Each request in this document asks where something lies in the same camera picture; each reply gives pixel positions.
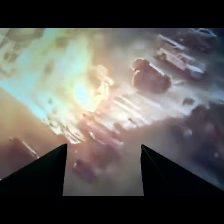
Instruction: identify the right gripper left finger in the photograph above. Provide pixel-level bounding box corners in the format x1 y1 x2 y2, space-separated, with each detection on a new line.
0 143 68 197

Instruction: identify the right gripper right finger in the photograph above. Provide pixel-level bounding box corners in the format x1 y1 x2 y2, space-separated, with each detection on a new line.
140 143 224 197

